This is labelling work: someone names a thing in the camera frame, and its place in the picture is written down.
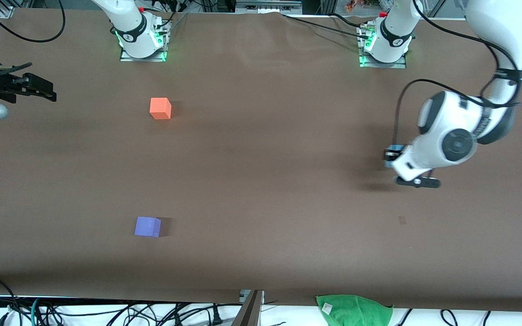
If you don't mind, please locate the grey metal post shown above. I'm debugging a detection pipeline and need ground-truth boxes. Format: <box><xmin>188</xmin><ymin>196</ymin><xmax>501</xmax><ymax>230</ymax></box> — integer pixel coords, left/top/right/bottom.
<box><xmin>232</xmin><ymin>290</ymin><xmax>264</xmax><ymax>326</ymax></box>

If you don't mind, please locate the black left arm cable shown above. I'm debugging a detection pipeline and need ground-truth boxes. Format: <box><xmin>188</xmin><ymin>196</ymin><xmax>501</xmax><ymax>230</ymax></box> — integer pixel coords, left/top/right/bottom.
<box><xmin>392</xmin><ymin>0</ymin><xmax>522</xmax><ymax>150</ymax></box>

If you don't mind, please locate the grey metal frame box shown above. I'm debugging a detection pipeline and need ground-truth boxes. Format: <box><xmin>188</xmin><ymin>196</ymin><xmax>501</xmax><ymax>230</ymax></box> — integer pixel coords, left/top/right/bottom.
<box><xmin>236</xmin><ymin>0</ymin><xmax>303</xmax><ymax>14</ymax></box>

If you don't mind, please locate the brown table cover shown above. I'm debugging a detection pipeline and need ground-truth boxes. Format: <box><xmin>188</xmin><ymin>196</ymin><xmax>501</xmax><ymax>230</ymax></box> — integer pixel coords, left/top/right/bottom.
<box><xmin>0</xmin><ymin>8</ymin><xmax>522</xmax><ymax>313</ymax></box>

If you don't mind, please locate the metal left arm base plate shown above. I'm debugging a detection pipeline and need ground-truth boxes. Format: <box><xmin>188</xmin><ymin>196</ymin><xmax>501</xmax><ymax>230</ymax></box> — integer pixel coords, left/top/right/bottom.
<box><xmin>358</xmin><ymin>25</ymin><xmax>408</xmax><ymax>69</ymax></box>

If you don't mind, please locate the green cloth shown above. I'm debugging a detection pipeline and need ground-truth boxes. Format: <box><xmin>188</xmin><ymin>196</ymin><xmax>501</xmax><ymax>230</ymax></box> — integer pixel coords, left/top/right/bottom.
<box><xmin>315</xmin><ymin>294</ymin><xmax>394</xmax><ymax>326</ymax></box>

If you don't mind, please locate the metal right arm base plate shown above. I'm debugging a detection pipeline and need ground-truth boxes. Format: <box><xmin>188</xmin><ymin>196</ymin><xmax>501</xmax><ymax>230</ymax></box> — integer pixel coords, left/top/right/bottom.
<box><xmin>120</xmin><ymin>20</ymin><xmax>171</xmax><ymax>62</ymax></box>

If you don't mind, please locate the blue cube block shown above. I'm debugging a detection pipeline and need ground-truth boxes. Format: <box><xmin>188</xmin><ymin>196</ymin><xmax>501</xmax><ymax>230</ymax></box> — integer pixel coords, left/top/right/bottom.
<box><xmin>384</xmin><ymin>144</ymin><xmax>407</xmax><ymax>168</ymax></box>

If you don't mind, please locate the teal cable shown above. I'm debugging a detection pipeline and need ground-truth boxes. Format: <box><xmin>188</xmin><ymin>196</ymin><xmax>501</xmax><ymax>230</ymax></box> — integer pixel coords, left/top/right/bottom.
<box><xmin>31</xmin><ymin>297</ymin><xmax>45</xmax><ymax>326</ymax></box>

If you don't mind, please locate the black cable along table edge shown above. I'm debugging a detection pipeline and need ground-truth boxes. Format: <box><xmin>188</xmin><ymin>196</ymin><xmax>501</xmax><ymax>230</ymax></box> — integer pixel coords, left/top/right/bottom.
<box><xmin>281</xmin><ymin>13</ymin><xmax>371</xmax><ymax>37</ymax></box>

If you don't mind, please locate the purple cube block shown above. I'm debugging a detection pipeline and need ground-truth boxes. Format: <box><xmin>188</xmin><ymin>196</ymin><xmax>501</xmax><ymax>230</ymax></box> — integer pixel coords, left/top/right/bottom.
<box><xmin>134</xmin><ymin>216</ymin><xmax>162</xmax><ymax>238</ymax></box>

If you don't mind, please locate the orange cube block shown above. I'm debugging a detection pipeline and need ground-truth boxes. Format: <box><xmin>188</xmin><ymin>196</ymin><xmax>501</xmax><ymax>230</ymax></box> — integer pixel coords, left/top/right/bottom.
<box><xmin>150</xmin><ymin>97</ymin><xmax>172</xmax><ymax>120</ymax></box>

